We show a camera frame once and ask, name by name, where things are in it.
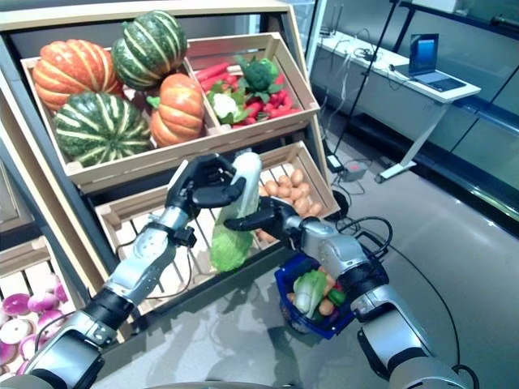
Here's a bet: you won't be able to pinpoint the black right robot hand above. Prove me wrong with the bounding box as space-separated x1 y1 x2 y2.
223 196 303 250

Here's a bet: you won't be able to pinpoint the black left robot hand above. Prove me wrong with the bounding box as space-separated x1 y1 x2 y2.
165 152 247 220

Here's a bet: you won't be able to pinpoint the blue plastic shopping basket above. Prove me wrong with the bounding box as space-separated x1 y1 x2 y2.
273 253 360 340

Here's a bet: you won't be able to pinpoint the wooden slat crate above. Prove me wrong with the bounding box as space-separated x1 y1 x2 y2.
93 177 285 317
242 139 341 248
184 32 321 135
0 237 82 378

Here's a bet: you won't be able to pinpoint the wide wooden crate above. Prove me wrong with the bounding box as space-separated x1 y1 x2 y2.
19 46 224 195

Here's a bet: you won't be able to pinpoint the small orange pumpkin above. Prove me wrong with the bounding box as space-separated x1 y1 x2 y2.
146 72 205 147

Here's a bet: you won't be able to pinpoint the grey box with red mark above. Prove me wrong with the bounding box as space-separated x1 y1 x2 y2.
339 158 369 182

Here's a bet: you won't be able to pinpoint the white cauliflower with leaves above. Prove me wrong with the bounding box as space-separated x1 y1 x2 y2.
207 80 248 125

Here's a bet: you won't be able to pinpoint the long red carrot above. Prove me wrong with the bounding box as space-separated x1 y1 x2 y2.
195 61 231 81
200 72 238 92

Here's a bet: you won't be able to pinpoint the green striped pumpkin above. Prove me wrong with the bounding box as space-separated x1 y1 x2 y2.
111 11 189 91
53 92 152 167

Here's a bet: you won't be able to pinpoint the green broccoli head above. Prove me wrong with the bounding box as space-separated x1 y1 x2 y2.
234 54 285 102

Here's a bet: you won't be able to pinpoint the white office desk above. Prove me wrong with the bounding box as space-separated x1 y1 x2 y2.
314 34 483 184

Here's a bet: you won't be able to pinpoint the black tripod stand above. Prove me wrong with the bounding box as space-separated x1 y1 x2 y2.
330 0 397 163

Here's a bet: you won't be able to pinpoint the large orange pumpkin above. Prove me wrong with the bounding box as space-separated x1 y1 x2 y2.
32 39 125 113

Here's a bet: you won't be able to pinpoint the grey robot torso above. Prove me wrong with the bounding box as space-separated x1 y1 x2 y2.
141 380 297 389

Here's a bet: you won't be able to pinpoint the black desk gadget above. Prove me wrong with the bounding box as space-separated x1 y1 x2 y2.
353 47 380 62

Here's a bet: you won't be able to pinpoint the black antenna router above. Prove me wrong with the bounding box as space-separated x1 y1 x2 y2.
320 7 342 38

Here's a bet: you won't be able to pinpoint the wooden side crate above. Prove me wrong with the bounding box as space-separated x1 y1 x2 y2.
0 160 36 240

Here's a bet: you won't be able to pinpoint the wooden vegetable display rack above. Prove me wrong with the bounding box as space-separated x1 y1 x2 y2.
0 0 344 345

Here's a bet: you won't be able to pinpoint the open grey laptop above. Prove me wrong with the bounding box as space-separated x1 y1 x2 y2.
407 33 467 92

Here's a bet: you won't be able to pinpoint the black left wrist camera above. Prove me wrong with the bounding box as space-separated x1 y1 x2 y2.
174 227 198 248

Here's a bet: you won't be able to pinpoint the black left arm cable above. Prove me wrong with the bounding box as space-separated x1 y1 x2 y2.
115 238 195 301

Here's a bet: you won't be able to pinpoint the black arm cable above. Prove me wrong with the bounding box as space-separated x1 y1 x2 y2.
115 238 195 301
338 216 394 260

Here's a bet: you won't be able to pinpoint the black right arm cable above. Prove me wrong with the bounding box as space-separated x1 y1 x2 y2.
338 216 394 260

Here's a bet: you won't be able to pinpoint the white hanging cables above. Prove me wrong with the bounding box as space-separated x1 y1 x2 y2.
338 50 354 114

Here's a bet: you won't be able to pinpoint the long black floor cable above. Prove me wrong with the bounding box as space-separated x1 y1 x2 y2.
380 238 465 370

